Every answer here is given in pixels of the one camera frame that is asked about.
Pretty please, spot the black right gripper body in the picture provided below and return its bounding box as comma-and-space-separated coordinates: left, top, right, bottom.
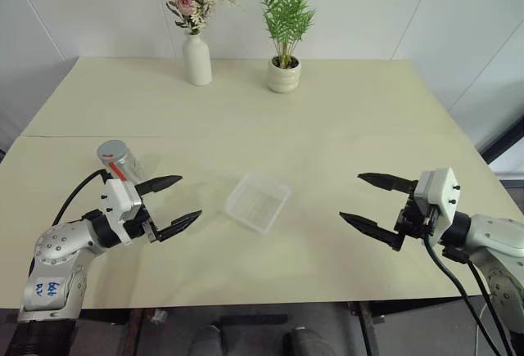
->
393, 191, 442, 246

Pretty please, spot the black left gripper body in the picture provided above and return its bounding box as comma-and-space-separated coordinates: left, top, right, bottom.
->
121, 203, 161, 246

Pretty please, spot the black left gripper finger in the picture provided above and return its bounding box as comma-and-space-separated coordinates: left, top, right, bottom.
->
133, 174, 183, 197
155, 210, 203, 244

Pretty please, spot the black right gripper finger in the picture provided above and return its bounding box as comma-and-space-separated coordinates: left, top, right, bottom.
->
357, 172, 419, 194
338, 210, 406, 253

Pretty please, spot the grey plastic container lid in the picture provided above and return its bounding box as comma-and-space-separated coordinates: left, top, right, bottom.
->
96, 139, 129, 164

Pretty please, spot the clear plastic tray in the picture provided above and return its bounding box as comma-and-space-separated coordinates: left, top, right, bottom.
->
224, 170, 292, 235

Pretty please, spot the black metal beam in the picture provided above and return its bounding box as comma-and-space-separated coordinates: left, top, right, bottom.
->
495, 169, 524, 190

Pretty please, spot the white ceramic vase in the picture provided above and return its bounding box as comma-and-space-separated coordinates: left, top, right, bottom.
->
182, 30, 214, 87

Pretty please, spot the white ribbed plant pot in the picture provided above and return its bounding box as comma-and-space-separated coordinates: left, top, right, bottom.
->
268, 56, 303, 95

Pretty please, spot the dried pink flower bouquet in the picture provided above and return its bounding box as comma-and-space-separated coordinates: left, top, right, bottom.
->
163, 0, 247, 38

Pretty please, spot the green palm plant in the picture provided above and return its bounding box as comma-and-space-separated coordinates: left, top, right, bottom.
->
241, 0, 321, 69

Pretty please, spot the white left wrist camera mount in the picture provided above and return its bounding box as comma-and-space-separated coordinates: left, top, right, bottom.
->
101, 178, 143, 246

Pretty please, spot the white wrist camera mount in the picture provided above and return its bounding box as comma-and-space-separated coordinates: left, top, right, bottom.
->
101, 178, 143, 246
413, 166, 461, 231

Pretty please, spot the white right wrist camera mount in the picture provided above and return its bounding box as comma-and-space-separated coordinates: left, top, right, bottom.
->
413, 166, 461, 231

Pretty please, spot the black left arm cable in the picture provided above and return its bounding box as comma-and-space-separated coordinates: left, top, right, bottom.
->
51, 169, 111, 228

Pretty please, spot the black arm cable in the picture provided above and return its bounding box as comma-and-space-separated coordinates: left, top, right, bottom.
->
443, 248, 516, 356
423, 235, 503, 356
51, 169, 111, 228

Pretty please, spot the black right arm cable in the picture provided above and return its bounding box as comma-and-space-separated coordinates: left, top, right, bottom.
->
443, 248, 516, 356
423, 235, 503, 356

